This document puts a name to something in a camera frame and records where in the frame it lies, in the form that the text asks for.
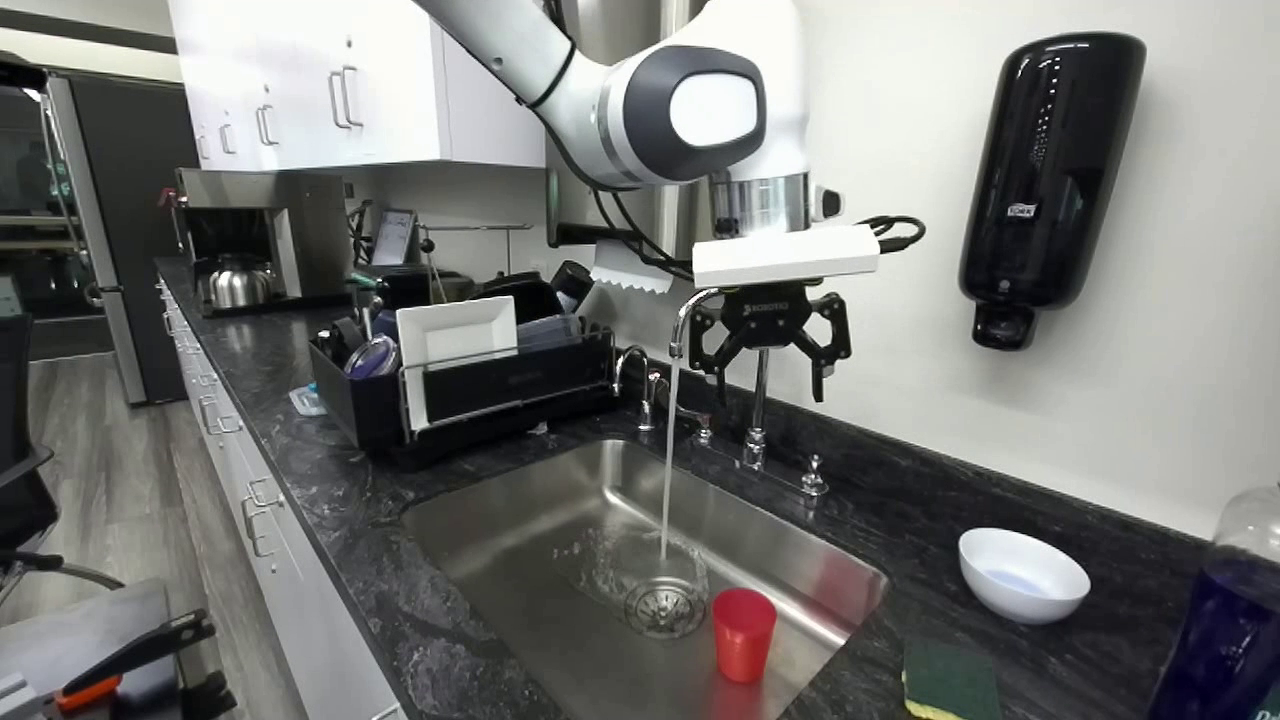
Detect small chrome faucet handle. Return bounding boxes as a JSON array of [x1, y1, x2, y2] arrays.
[[796, 450, 832, 509]]

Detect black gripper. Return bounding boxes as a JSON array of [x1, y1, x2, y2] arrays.
[[684, 278, 857, 408]]

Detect white base cabinets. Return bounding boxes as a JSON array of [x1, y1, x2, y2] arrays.
[[157, 273, 411, 720]]

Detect white paper towel sheet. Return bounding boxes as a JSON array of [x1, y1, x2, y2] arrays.
[[574, 255, 700, 360]]

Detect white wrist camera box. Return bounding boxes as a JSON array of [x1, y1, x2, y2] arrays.
[[689, 218, 886, 292]]

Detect dark refrigerator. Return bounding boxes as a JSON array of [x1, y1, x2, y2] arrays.
[[43, 74, 203, 412]]

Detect red plastic cup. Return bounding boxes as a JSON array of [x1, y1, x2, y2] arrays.
[[709, 588, 781, 690]]

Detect stainless steel appliance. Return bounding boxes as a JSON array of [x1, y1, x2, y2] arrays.
[[170, 168, 362, 307]]

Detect steel sink drain strainer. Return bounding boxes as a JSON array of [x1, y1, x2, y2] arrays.
[[622, 574, 714, 639]]

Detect white wall cabinet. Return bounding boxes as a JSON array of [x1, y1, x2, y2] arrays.
[[163, 0, 553, 177]]

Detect slim chrome side faucet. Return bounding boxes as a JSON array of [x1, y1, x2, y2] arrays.
[[607, 342, 667, 439]]

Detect white cutting board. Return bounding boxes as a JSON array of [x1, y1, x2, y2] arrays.
[[393, 292, 525, 435]]

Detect stainless steel sink basin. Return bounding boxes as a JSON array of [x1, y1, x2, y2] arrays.
[[395, 435, 897, 720]]

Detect orange handled tool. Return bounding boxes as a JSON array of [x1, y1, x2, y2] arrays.
[[50, 608, 220, 716]]

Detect black dish rack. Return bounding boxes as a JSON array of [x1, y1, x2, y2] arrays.
[[307, 273, 623, 473]]

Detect black wall soap dispenser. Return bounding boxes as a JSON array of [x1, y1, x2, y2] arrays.
[[955, 33, 1154, 354]]

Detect small blue cloth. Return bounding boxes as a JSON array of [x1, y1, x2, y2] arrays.
[[284, 380, 334, 421]]

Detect white ceramic bowl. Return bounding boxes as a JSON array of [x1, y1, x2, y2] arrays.
[[955, 523, 1095, 627]]

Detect green yellow sponge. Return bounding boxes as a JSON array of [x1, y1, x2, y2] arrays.
[[897, 636, 1007, 720]]

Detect steel kettle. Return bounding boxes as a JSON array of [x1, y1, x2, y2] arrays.
[[198, 255, 279, 316]]

